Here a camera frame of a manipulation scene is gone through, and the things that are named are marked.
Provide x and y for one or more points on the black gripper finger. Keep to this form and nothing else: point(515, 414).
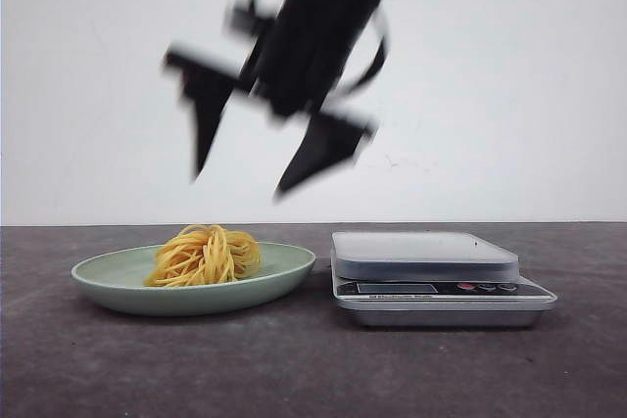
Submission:
point(208, 87)
point(330, 140)

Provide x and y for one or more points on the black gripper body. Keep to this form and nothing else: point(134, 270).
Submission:
point(301, 53)

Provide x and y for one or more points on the yellow vermicelli noodle bundle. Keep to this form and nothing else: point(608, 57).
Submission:
point(200, 255)

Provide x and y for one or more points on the silver digital kitchen scale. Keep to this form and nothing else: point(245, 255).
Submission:
point(432, 279)

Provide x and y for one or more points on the light green round plate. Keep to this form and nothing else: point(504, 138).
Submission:
point(115, 281)

